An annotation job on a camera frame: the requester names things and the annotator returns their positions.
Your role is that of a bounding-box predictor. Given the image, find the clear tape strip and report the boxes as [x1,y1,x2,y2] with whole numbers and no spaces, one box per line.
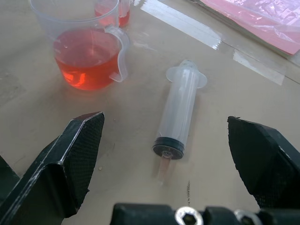
[232,50,287,85]
[140,0,223,50]

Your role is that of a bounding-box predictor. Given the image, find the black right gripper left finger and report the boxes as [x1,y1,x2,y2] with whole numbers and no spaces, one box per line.
[0,111,105,225]

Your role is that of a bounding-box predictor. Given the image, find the pink sheet in plastic sleeve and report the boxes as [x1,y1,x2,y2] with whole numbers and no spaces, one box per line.
[187,0,300,57]

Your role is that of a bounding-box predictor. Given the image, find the clear plastic syringe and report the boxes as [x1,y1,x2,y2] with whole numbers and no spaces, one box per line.
[151,59,208,181]

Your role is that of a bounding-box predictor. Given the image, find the large clear measuring cup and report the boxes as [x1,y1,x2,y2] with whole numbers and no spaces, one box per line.
[30,0,130,91]

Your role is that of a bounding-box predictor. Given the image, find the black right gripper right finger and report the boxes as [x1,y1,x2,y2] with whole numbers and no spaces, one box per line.
[227,115,300,209]

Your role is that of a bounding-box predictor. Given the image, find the small beaker with red liquid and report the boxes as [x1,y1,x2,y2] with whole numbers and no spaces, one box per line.
[94,0,132,28]

